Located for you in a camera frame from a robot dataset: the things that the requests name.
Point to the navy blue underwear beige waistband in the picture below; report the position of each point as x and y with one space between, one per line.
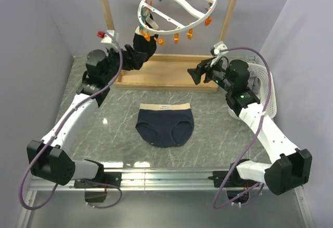
165 125

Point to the white perforated laundry basket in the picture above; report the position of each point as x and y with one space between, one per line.
265 90

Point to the orange clip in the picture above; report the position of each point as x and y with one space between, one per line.
146 35
159 39
176 38
190 34
207 21

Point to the white round clip hanger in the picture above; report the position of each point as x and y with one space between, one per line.
174 16

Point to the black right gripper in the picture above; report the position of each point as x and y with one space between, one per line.
203 68

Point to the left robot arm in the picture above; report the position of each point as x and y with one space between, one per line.
49 157

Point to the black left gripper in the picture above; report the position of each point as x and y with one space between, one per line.
132 60

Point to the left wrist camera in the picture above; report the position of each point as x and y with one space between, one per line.
106 40

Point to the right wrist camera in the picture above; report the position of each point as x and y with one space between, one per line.
218 51

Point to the wooden hanger stand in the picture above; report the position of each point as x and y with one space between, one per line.
168 72

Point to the aluminium mounting rail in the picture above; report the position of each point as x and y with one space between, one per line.
174 197

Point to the grey striped garment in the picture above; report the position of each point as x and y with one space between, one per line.
253 83

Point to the black hanging underwear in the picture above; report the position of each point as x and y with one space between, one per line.
140 44

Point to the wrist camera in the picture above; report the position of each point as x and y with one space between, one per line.
218 51
106 40

